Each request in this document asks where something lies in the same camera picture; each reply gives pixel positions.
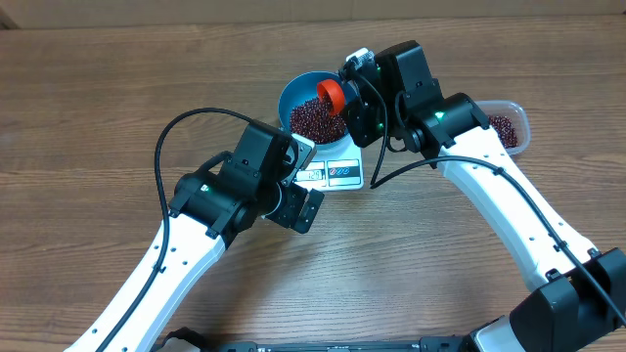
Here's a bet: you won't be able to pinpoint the red measuring scoop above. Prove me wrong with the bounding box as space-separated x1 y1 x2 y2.
316 79 345 114

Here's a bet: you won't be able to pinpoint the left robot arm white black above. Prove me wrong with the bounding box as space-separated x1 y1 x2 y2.
70 121 324 351

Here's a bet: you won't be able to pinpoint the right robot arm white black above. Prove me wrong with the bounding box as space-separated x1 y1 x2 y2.
338 40 625 351

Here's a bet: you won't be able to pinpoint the white kitchen scale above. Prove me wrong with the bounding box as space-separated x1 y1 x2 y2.
294 132 365 192

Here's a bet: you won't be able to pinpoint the red beans in bowl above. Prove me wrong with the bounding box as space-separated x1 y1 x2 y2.
290 97 346 144

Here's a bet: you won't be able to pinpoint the clear plastic container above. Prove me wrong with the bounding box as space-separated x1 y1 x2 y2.
477 100 531 155

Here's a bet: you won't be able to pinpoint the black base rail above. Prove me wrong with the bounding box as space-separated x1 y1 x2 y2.
151 336 467 352

